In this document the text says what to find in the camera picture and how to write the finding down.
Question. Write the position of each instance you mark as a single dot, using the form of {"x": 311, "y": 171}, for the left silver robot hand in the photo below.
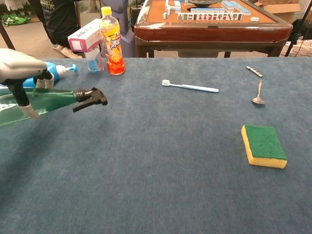
{"x": 22, "y": 65}

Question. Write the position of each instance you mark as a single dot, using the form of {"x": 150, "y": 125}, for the green transparent spray bottle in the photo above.
{"x": 56, "y": 100}

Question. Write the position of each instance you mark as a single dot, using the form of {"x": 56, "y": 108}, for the metal link strip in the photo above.
{"x": 254, "y": 71}

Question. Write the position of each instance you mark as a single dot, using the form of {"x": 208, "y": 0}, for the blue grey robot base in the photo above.
{"x": 129, "y": 44}

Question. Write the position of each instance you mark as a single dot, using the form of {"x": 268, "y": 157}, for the blue pump detergent bottle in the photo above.
{"x": 57, "y": 70}

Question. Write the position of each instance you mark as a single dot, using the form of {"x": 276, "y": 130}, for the small clear bottle blue label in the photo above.
{"x": 95, "y": 64}

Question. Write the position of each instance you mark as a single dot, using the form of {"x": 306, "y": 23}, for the orange drink bottle yellow cap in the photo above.
{"x": 113, "y": 48}

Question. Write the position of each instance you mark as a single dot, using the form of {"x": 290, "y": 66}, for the black tripod stand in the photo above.
{"x": 298, "y": 26}

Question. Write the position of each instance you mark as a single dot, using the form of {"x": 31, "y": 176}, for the dark slanted pole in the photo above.
{"x": 6, "y": 36}

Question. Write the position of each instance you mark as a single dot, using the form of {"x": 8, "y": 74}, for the green bag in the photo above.
{"x": 13, "y": 19}

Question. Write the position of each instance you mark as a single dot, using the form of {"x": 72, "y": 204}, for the person in dark clothes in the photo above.
{"x": 61, "y": 22}

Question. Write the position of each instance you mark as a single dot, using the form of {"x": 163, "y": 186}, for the white pink cardboard box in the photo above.
{"x": 85, "y": 39}

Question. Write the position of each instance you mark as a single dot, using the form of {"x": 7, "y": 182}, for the stacked mahjong tiles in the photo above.
{"x": 171, "y": 8}

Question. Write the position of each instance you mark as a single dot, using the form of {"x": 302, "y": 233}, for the light blue toothbrush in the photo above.
{"x": 195, "y": 87}

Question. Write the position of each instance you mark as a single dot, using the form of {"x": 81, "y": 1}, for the blue table cloth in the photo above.
{"x": 156, "y": 182}

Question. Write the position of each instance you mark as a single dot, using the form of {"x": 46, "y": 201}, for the brown mahjong table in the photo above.
{"x": 207, "y": 33}

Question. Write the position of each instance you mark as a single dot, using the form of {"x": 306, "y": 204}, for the dark mahjong table centre dish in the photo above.
{"x": 203, "y": 2}

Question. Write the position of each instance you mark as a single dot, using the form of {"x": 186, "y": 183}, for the row of blue-backed mahjong tiles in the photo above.
{"x": 207, "y": 10}

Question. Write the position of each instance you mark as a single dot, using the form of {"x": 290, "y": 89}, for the row of face-up mahjong tiles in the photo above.
{"x": 209, "y": 17}

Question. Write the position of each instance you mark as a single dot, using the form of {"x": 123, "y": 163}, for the diagonal row of mahjong tiles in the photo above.
{"x": 235, "y": 7}

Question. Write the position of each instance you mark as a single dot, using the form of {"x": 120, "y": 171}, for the single white mahjong tile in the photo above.
{"x": 254, "y": 19}

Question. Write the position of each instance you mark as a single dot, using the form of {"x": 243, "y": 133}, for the metal spoon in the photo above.
{"x": 258, "y": 101}

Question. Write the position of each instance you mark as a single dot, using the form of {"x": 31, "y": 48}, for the green yellow sponge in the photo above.
{"x": 264, "y": 143}

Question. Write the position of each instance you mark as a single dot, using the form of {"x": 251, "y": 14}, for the white plastic crate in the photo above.
{"x": 302, "y": 51}

